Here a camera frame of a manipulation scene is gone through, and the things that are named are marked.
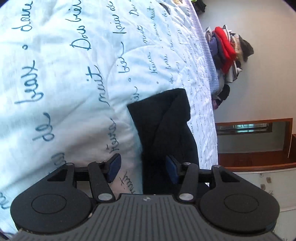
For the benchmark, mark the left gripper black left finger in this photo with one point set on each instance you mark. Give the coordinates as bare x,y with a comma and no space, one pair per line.
65,198

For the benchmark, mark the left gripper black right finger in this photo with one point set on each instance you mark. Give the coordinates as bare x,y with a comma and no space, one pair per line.
225,200

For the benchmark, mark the black pants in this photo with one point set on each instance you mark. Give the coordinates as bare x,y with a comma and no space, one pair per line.
161,123

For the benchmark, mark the frosted glass wardrobe door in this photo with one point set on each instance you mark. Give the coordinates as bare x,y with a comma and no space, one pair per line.
281,185

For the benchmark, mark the blue striped bed sheet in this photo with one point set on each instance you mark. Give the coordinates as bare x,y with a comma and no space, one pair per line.
210,66

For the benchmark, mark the white quilt with blue script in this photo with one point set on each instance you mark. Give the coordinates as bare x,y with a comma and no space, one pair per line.
68,71

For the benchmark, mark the red jacket on pile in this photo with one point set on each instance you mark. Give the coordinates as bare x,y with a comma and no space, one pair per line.
228,50

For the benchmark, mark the pile of assorted clothes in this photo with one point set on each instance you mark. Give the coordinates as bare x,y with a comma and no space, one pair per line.
243,50

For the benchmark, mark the brown wooden door frame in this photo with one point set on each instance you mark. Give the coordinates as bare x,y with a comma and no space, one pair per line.
256,145

